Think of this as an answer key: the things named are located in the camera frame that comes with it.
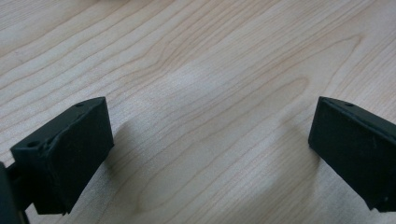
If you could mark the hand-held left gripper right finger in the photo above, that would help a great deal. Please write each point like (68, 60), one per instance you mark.
(351, 146)

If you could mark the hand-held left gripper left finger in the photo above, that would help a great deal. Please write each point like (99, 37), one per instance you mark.
(67, 155)

